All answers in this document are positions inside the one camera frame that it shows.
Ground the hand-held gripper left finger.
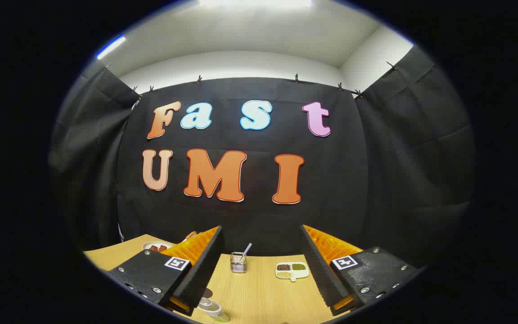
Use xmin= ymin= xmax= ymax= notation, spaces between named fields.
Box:
xmin=107 ymin=225 xmax=224 ymax=316

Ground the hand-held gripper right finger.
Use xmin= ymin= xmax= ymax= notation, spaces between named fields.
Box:
xmin=299 ymin=224 xmax=426 ymax=316

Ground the clear juice bottle white label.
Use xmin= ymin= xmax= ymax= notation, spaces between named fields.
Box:
xmin=197 ymin=297 xmax=231 ymax=323

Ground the white divided bean dish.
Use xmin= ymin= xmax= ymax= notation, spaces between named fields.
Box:
xmin=275 ymin=262 xmax=310 ymax=282

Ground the wooden table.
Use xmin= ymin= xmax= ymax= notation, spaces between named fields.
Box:
xmin=84 ymin=234 xmax=354 ymax=324

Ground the small white plate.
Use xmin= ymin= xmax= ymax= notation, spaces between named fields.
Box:
xmin=143 ymin=241 xmax=175 ymax=252

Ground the wide ceiling light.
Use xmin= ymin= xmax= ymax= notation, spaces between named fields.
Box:
xmin=198 ymin=0 xmax=312 ymax=8

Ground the metal wire holder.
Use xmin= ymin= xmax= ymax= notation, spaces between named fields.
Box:
xmin=230 ymin=252 xmax=247 ymax=273

